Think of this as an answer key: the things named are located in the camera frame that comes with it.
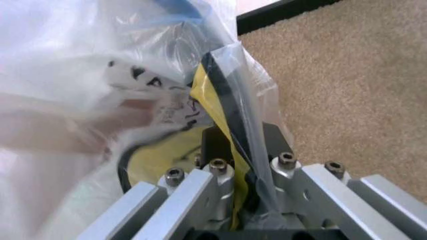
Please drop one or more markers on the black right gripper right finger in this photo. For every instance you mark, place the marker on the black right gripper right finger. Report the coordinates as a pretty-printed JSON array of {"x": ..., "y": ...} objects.
[{"x": 333, "y": 195}]

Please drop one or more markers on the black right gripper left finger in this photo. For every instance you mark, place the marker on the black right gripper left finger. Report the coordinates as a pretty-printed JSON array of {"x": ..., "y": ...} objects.
[{"x": 187, "y": 195}]

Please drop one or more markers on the clear plastic garbage bag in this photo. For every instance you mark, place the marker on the clear plastic garbage bag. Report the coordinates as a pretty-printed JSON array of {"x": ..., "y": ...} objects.
[{"x": 66, "y": 75}]

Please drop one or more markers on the yellow trash bin black rim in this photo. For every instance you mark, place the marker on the yellow trash bin black rim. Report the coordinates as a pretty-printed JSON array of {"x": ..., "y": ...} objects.
[{"x": 217, "y": 100}]

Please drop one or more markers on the crumpled white printed paper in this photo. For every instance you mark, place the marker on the crumpled white printed paper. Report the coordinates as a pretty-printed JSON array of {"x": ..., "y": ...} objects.
[{"x": 146, "y": 82}]

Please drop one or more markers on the blue plastic strip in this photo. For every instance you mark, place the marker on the blue plastic strip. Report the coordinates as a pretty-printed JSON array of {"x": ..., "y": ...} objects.
[{"x": 180, "y": 8}]

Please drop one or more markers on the black baseboard strip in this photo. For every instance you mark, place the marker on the black baseboard strip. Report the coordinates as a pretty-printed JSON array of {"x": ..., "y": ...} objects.
[{"x": 267, "y": 15}]

